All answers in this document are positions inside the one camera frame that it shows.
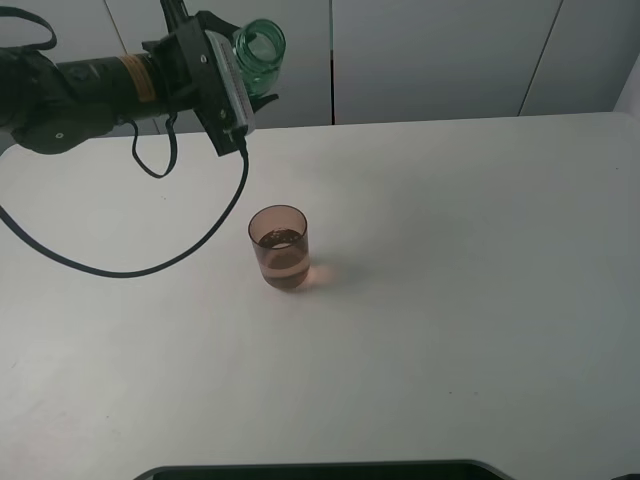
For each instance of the pink translucent plastic cup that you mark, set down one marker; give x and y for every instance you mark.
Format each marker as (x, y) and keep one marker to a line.
(279, 236)

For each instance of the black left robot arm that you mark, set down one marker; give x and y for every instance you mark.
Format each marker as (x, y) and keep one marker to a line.
(50, 108)

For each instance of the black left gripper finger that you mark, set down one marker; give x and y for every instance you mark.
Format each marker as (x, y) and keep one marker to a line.
(257, 104)
(175, 14)

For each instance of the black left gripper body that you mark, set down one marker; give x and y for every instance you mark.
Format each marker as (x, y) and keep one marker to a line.
(191, 76)

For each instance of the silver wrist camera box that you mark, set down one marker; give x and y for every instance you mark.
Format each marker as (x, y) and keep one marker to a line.
(234, 88)

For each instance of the green transparent water bottle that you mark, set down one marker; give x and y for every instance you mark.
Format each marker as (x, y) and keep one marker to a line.
(259, 48)

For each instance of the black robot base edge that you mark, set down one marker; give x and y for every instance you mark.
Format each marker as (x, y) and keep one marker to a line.
(432, 469)

